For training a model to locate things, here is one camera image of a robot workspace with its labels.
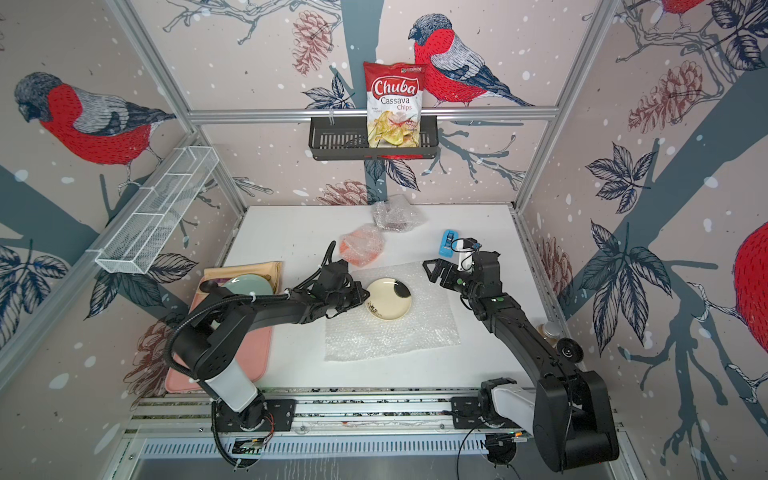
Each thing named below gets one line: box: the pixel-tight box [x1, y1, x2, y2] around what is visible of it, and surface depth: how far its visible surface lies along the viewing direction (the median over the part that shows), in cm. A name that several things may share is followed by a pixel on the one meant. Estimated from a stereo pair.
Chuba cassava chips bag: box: [364, 62, 427, 148], surface depth 87 cm
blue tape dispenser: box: [438, 229, 459, 259], surface depth 109 cm
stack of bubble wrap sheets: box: [324, 262, 461, 362], surface depth 90 cm
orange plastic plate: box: [340, 226, 384, 267], surface depth 106 cm
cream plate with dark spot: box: [365, 277, 413, 321], surface depth 94 cm
